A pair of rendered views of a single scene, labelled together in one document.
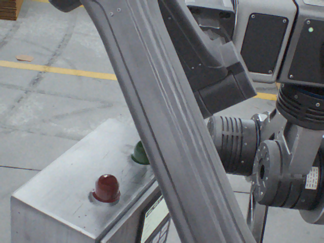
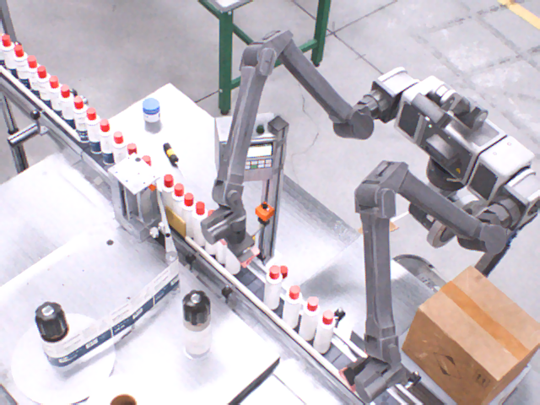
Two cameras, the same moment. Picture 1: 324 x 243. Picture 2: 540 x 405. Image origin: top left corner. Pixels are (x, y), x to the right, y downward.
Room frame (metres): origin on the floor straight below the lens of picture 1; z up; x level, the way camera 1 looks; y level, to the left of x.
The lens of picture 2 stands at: (-0.44, -1.21, 3.07)
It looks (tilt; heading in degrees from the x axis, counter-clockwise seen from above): 52 degrees down; 53
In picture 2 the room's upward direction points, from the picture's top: 5 degrees clockwise
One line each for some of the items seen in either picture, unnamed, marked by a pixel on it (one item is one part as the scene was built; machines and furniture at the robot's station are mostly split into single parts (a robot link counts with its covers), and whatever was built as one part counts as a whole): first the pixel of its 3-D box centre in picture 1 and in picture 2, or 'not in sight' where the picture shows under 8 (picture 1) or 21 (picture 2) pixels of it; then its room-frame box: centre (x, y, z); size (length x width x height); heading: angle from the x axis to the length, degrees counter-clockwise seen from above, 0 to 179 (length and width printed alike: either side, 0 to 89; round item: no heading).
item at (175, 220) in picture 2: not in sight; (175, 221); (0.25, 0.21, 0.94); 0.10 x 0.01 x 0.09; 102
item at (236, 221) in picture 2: not in sight; (234, 219); (0.25, -0.16, 1.38); 0.07 x 0.06 x 0.07; 6
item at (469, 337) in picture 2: not in sight; (472, 341); (0.79, -0.68, 0.99); 0.30 x 0.24 x 0.27; 98
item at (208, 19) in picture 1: (204, 47); (373, 105); (0.80, -0.05, 1.45); 0.09 x 0.08 x 0.12; 96
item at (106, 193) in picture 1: (107, 187); not in sight; (0.37, 0.04, 1.49); 0.03 x 0.03 x 0.02
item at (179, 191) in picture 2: not in sight; (180, 205); (0.28, 0.23, 0.98); 0.05 x 0.05 x 0.20
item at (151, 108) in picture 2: not in sight; (151, 110); (0.46, 0.79, 0.87); 0.07 x 0.07 x 0.07
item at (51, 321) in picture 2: not in sight; (56, 335); (-0.27, -0.04, 1.04); 0.09 x 0.09 x 0.29
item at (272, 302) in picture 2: not in sight; (272, 287); (0.38, -0.20, 0.98); 0.05 x 0.05 x 0.20
